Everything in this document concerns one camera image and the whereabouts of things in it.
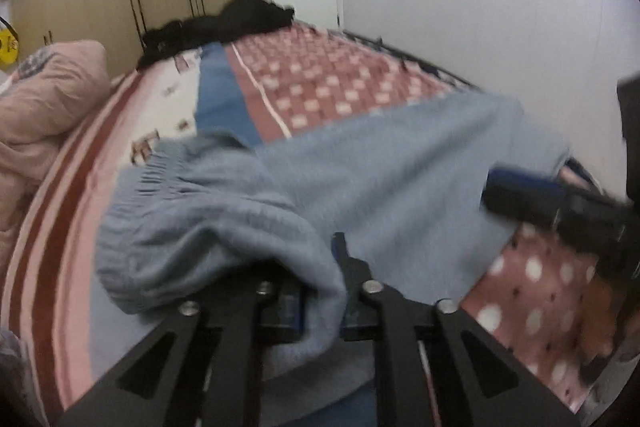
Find light blue pants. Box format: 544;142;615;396
94;91;570;377

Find right hand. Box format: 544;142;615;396
577;273;639;364

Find pink patterned bed blanket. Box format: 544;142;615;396
1;25;594;423

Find pink quilted comforter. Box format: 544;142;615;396
0;40;112;268

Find black clothes pile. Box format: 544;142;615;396
137;0;295;72

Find yellow hanging object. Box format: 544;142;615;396
0;17;20;68

